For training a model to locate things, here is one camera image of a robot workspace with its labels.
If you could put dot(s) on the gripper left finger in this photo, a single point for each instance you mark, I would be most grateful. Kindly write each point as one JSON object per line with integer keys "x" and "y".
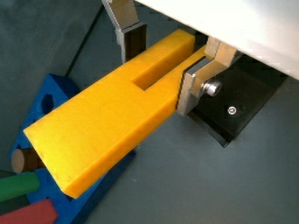
{"x": 129, "y": 28}

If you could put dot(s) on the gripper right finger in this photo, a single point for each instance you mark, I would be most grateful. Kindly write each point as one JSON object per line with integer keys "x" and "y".
{"x": 199, "y": 76}

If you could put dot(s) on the yellow double-square slotted block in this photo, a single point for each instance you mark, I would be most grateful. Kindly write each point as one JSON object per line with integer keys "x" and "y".
{"x": 135, "y": 97}

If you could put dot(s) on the black curved regrasp stand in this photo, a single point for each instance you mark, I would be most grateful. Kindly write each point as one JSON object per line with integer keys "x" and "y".
{"x": 249, "y": 82}

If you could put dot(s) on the blue foam shape board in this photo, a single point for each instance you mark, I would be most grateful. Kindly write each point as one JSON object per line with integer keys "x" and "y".
{"x": 81, "y": 163}

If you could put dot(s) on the red square block peg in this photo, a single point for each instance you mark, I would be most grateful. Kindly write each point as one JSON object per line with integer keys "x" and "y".
{"x": 37, "y": 213}

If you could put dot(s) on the dark brown cylinder peg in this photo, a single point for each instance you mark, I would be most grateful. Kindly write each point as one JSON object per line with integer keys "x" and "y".
{"x": 25, "y": 160}

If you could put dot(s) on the green cylinder peg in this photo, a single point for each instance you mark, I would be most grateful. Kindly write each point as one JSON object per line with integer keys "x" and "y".
{"x": 19, "y": 185}

